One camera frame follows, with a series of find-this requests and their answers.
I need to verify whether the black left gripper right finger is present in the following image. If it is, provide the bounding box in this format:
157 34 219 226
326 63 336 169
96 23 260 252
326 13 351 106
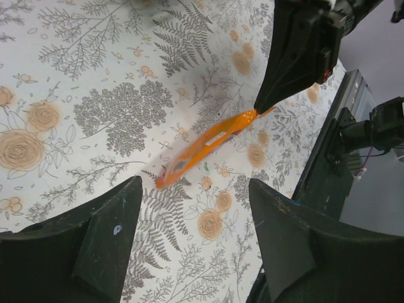
248 179 403 302

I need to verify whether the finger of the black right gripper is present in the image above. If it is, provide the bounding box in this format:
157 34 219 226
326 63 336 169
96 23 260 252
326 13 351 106
254 1 324 114

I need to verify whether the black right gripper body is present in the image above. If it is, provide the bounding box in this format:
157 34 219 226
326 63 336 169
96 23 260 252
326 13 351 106
292 1 381 84

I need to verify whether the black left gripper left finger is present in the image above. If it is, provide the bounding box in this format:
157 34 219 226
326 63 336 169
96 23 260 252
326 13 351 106
1 176 143 302

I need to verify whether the orange long snack packet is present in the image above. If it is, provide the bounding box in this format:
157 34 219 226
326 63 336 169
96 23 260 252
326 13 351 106
156 107 276 189

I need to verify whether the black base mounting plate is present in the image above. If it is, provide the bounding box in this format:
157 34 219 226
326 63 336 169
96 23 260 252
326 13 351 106
292 107 354 220

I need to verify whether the floral tablecloth mat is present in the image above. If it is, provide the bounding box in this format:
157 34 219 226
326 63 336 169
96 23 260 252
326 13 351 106
1 1 345 302

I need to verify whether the aluminium frame rail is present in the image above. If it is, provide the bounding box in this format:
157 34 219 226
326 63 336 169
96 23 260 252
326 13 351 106
328 69 378 127

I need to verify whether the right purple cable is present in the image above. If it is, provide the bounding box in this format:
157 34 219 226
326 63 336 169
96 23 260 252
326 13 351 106
353 148 386 182

